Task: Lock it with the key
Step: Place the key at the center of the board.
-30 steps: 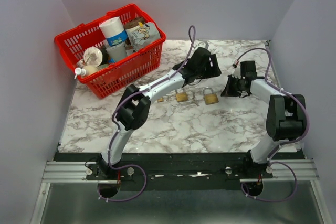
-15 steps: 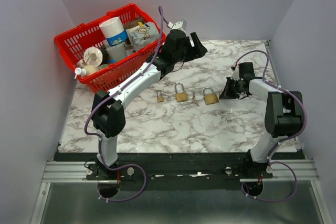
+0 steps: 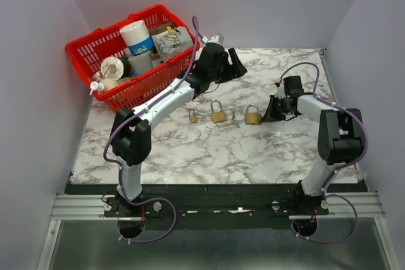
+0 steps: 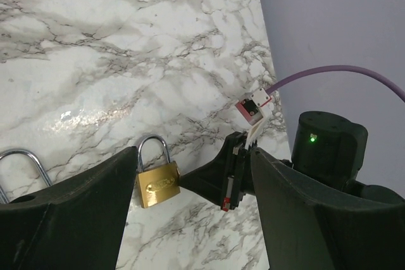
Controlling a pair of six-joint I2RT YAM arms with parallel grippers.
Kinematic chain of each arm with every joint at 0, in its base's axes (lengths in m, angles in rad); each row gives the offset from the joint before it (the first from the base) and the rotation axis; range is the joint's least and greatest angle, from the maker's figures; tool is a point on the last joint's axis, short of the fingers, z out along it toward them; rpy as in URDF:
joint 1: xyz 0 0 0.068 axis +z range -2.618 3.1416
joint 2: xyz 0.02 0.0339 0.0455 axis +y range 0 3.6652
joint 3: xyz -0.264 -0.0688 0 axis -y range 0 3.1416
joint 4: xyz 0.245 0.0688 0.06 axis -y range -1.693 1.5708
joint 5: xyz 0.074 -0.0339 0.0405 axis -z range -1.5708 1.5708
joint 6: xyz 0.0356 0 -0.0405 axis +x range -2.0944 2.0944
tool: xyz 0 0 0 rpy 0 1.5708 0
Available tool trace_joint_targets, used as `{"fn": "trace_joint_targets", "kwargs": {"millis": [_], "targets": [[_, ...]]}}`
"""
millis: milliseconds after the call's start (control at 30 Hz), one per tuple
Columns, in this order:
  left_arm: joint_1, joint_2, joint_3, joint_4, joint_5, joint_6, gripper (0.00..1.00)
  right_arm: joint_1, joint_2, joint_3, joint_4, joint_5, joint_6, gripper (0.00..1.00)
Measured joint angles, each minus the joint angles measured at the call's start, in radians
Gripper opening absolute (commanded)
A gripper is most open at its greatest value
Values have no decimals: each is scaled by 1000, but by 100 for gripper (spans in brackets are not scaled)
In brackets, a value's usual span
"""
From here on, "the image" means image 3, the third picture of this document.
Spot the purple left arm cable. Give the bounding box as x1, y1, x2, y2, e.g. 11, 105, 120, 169
103, 15, 208, 203

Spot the white pump lotion bottle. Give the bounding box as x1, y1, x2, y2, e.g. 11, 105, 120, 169
89, 78, 118, 95

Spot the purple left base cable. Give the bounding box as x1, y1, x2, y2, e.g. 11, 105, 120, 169
118, 196, 177, 245

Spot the grey paper cup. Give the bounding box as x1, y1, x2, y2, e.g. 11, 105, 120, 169
128, 51, 154, 75

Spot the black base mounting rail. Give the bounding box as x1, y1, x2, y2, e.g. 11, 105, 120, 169
66, 184, 328, 230

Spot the small brass padlock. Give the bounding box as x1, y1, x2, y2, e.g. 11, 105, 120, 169
188, 109, 197, 124

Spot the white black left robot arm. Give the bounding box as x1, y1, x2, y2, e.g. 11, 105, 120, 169
103, 42, 247, 216

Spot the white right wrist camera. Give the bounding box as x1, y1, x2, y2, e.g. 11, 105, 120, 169
275, 79, 287, 99

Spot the brass padlock long shackle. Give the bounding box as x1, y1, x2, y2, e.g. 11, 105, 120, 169
210, 99, 227, 123

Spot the white paper towel roll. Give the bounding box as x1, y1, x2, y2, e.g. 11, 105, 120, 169
120, 20, 154, 56

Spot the large brass padlock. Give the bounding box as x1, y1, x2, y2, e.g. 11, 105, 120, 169
245, 104, 262, 125

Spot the red plastic shopping basket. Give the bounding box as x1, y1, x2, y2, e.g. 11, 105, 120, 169
65, 4, 192, 113

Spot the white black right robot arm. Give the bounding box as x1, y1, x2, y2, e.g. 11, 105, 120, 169
262, 76, 368, 214

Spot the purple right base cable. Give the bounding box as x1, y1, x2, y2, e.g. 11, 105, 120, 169
290, 193, 359, 245

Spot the silver key bunch with ring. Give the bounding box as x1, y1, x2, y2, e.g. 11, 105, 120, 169
231, 111, 240, 128

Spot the brown chocolate package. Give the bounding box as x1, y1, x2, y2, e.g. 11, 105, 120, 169
149, 20, 175, 36

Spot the grey cartoon snack bag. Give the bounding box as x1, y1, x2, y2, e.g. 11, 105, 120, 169
152, 27, 193, 62

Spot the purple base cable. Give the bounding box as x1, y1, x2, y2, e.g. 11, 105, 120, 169
118, 196, 177, 245
290, 193, 359, 245

